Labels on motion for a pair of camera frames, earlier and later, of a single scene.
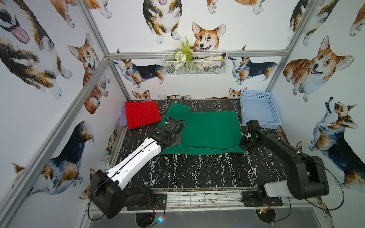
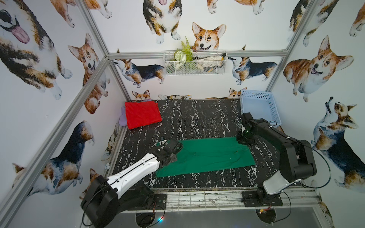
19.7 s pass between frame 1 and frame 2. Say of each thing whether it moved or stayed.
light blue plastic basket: stayed
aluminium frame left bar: stayed
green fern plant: stayed
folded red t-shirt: stayed
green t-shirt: moved
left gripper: moved
